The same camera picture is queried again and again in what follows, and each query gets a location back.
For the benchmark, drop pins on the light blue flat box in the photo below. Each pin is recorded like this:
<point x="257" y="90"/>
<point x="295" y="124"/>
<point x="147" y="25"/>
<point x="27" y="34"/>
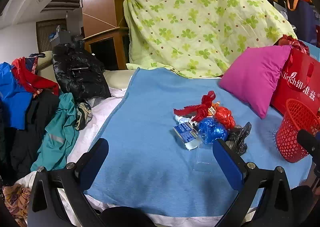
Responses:
<point x="313" y="51"/>

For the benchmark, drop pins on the black clothing pile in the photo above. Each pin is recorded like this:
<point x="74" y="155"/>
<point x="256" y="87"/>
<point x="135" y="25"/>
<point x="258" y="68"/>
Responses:
<point x="30" y="129"/>

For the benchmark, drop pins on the red plastic mesh basket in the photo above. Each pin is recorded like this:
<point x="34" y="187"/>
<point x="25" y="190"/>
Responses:
<point x="292" y="127"/>

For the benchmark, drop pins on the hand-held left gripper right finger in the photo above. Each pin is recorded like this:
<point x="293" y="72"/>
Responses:
<point x="226" y="165"/>

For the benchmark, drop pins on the wooden cabinet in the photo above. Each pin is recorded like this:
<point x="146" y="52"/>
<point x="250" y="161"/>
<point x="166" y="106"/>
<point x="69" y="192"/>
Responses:
<point x="107" y="46"/>

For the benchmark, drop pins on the white plastic bag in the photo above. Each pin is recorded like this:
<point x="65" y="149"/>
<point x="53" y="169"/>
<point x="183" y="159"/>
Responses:
<point x="181" y="118"/>

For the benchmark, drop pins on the green clover print quilt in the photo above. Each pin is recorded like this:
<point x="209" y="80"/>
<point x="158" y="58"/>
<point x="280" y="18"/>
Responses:
<point x="200" y="16"/>

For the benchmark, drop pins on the blue plastic bag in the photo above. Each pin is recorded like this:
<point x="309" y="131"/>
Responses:
<point x="212" y="130"/>

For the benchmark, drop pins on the camouflage cloth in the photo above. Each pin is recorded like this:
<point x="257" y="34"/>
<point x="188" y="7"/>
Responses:
<point x="83" y="114"/>

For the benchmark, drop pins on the teal jacket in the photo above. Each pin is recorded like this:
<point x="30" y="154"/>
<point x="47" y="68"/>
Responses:
<point x="60" y="132"/>

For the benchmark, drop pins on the brown patterned cloth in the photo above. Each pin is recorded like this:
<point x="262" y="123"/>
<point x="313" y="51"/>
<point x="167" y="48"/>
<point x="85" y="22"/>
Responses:
<point x="15" y="199"/>

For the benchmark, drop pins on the red torn plastic bag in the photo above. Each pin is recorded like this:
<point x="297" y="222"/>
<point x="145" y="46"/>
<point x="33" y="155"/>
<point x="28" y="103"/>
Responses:
<point x="206" y="103"/>

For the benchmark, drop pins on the navy hanging garment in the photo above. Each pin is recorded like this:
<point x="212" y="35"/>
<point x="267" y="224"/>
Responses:
<point x="302" y="19"/>

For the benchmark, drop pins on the red fabric tote bag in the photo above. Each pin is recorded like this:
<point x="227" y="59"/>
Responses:
<point x="297" y="84"/>

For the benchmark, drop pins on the blue and white carton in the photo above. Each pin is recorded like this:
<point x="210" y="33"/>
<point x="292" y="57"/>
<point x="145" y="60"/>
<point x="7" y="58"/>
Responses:
<point x="186" y="133"/>

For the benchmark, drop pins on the pink pillow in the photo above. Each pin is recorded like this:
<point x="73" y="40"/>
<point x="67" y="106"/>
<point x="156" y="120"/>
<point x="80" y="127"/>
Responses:
<point x="252" y="76"/>

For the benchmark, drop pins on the blue blanket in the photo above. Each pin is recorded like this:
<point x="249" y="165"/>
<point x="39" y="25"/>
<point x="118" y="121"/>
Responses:
<point x="150" y="142"/>

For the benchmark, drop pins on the red knotted plastic bag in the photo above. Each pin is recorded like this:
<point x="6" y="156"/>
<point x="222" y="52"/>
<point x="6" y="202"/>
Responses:
<point x="292" y="41"/>

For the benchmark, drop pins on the black puffer jacket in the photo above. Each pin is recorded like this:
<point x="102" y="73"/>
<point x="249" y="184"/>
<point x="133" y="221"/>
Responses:
<point x="77" y="71"/>

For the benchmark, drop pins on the red jacket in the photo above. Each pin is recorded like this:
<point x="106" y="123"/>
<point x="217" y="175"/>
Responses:
<point x="27" y="76"/>

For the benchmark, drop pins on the clear plastic wrapper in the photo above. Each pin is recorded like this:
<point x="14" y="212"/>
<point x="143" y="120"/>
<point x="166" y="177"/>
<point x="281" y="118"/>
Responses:
<point x="203" y="159"/>

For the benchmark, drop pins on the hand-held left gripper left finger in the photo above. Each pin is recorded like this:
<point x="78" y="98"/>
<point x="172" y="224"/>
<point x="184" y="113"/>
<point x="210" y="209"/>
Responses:
<point x="96" y="164"/>

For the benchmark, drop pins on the black crumpled plastic bag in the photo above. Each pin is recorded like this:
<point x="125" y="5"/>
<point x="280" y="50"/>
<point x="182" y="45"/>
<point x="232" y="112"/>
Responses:
<point x="240" y="137"/>

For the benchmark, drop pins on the blue jacket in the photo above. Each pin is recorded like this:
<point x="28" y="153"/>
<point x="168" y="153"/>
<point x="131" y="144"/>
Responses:
<point x="12" y="97"/>

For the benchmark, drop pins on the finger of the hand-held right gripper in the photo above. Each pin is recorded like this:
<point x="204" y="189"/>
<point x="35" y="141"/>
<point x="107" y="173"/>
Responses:
<point x="306" y="140"/>

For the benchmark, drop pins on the orange-red plastic bag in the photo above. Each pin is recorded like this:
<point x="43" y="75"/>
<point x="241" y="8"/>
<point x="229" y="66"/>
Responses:
<point x="225" y="115"/>

